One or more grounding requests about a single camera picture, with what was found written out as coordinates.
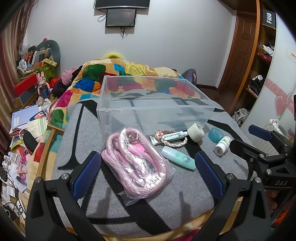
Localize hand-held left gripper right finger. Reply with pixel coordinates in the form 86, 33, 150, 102
194, 152, 272, 237

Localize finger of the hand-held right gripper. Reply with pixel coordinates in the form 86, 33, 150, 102
230, 139, 278, 167
248, 124, 288, 149

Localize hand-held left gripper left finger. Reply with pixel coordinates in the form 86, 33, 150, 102
25, 151, 102, 237

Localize pink rope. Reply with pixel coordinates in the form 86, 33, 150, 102
100, 127, 174, 206

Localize clear plastic storage box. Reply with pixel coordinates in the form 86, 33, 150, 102
96, 75, 217, 143

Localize person's right hand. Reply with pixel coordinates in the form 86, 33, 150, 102
266, 189, 282, 215

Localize white pill bottle green cap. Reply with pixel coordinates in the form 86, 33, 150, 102
214, 136, 232, 155

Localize white shoes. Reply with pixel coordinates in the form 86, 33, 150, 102
232, 108, 250, 127

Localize mint green lotion bottle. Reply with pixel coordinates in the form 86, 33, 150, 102
161, 146, 196, 171

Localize blue tape roll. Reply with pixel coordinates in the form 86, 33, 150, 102
208, 127, 224, 143

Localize white bandage roll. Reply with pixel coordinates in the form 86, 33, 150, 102
187, 123, 205, 142

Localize grey blanket with black lines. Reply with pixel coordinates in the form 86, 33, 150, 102
52, 89, 255, 237

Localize white and green ointment tube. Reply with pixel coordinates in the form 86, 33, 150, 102
149, 130, 188, 146

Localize white sliding wardrobe door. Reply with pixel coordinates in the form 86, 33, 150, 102
239, 16, 296, 158

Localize black oval object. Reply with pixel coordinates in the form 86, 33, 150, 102
23, 131, 40, 154

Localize wooden wardrobe shelves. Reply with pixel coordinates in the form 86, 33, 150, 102
231, 0, 278, 116

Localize pile of papers and booklets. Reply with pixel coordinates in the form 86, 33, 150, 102
0, 104, 49, 220

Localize brown wooden door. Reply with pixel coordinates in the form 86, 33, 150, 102
218, 13, 253, 89

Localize dark clothes pile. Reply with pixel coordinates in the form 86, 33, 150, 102
50, 77, 71, 96

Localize dark backpack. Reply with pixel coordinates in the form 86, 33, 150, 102
181, 69, 197, 88

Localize pink rabbit toy bottle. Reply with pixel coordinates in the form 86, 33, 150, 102
37, 72, 52, 100

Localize colourful patchwork blanket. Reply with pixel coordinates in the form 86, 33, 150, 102
32, 59, 202, 163

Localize red flat box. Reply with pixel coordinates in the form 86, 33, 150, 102
14, 74, 41, 97

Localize green cardboard box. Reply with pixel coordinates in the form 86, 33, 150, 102
31, 61, 58, 80

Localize black printed box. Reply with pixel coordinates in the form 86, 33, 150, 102
262, 9, 277, 29

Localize yellow pillow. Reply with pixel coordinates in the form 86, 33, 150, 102
103, 53, 124, 61

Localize grey plush neck pillow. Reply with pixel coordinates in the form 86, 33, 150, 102
28, 39, 61, 63

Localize reddish curtain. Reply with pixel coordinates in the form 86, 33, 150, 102
0, 14, 28, 112

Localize braided bracelet with charm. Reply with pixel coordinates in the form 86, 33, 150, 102
154, 130, 188, 149

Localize wooden bed frame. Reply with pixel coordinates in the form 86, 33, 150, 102
35, 127, 63, 184

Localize small black wall monitor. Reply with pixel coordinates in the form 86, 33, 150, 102
105, 9, 137, 28

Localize large black wall television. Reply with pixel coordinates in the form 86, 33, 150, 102
94, 0, 151, 10

